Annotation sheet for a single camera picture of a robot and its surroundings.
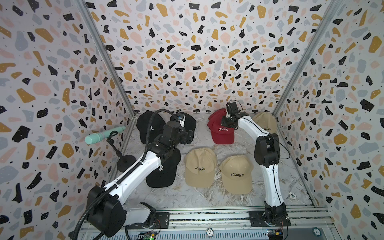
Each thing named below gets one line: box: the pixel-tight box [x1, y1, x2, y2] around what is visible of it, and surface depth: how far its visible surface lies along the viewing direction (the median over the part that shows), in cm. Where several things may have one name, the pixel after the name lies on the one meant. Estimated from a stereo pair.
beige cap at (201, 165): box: [184, 147, 218, 188], surface depth 90 cm
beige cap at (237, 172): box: [219, 155, 254, 195], surface depth 87 cm
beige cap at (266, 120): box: [251, 111, 278, 134], surface depth 111 cm
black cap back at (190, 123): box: [173, 112, 197, 133], surface depth 112 cm
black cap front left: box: [146, 148, 181, 188], surface depth 88 cm
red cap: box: [207, 108, 235, 145], surface depth 108 cm
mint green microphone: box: [84, 126, 126, 145], surface depth 66 cm
